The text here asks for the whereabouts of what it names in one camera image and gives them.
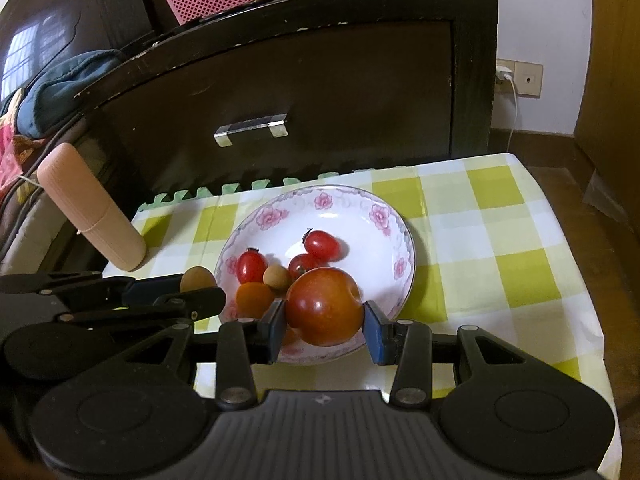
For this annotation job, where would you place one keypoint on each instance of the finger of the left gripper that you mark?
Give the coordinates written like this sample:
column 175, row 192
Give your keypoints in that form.
column 82, row 287
column 194, row 305

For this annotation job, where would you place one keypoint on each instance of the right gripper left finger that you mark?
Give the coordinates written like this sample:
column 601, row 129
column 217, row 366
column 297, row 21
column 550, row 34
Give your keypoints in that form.
column 240, row 344

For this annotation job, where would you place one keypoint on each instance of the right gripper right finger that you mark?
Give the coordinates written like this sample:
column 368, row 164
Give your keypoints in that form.
column 407, row 345

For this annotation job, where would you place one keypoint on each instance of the brown longan fruit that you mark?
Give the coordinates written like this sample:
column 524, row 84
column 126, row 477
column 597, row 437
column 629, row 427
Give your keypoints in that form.
column 197, row 278

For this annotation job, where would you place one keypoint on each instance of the orange tangerine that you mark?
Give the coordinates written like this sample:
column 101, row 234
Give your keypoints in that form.
column 253, row 299
column 290, row 337

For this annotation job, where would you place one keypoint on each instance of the pale longan fruit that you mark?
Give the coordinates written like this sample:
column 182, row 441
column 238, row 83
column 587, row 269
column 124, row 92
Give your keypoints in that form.
column 277, row 277

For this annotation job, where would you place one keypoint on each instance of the large red tomato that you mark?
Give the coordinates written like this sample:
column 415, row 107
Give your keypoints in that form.
column 324, row 307

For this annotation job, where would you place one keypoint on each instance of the stemmed red cherry tomato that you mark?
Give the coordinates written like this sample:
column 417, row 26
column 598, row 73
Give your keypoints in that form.
column 302, row 263

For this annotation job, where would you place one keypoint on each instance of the small red cherry tomato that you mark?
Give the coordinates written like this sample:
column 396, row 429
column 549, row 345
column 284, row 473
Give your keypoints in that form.
column 322, row 245

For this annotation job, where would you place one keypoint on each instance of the grey mattress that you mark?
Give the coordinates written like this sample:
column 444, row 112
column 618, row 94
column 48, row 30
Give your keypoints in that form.
column 35, row 234

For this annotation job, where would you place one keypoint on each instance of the white floral porcelain plate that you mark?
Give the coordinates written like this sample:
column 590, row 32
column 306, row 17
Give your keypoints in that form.
column 377, row 252

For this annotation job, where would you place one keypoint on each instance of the green foam mat edge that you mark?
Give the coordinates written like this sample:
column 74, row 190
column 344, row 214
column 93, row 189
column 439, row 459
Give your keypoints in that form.
column 240, row 187

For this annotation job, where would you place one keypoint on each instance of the green white checkered tablecloth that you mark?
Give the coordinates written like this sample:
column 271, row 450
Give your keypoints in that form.
column 472, row 241

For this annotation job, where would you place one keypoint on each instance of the pink ribbed cylindrical case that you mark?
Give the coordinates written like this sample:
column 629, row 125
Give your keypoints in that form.
column 73, row 187

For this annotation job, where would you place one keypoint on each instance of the pink floral blanket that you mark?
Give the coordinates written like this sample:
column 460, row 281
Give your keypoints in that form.
column 15, row 148

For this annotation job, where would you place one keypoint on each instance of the blue folded cloth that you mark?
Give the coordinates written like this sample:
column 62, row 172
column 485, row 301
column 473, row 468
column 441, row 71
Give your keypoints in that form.
column 51, row 98

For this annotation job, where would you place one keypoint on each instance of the dark wooden cabinet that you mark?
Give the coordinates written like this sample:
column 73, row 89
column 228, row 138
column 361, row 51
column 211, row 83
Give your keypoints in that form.
column 365, row 84

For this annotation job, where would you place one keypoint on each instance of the brown wooden wardrobe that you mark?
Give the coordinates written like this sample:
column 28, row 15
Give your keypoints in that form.
column 608, row 124

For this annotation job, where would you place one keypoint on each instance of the silver drawer handle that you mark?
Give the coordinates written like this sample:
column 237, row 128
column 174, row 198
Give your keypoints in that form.
column 265, row 127

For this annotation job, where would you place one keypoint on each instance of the beige wall socket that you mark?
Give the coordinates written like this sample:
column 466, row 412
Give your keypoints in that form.
column 526, row 76

